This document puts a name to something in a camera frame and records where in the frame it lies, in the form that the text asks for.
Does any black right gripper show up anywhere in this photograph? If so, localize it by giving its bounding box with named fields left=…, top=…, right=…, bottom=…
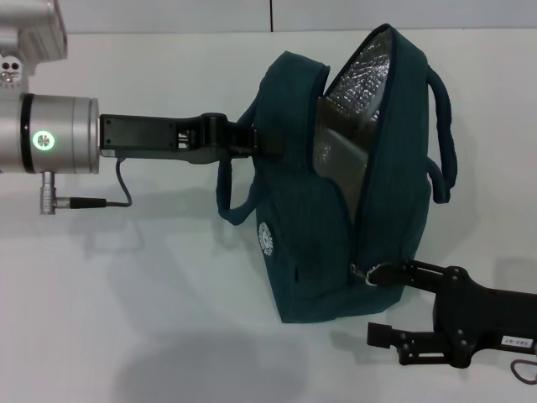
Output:
left=366, top=259, right=537, bottom=371

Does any dark teal insulated lunch bag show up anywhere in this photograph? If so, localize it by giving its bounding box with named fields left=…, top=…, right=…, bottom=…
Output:
left=216, top=24, right=456, bottom=325

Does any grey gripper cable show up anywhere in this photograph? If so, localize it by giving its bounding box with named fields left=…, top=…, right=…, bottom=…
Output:
left=39, top=157, right=133, bottom=216
left=508, top=355, right=537, bottom=386

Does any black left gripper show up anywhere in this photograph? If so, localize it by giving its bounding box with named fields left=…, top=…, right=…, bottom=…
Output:
left=98, top=111, right=287, bottom=165

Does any clear plastic food container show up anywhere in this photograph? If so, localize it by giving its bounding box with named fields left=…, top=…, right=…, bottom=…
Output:
left=313, top=125, right=373, bottom=216

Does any grey left gripper cable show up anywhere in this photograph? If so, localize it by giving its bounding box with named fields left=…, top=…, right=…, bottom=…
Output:
left=39, top=157, right=133, bottom=216

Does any grey right gripper cable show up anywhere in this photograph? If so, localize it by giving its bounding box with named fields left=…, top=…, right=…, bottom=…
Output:
left=508, top=355, right=537, bottom=386

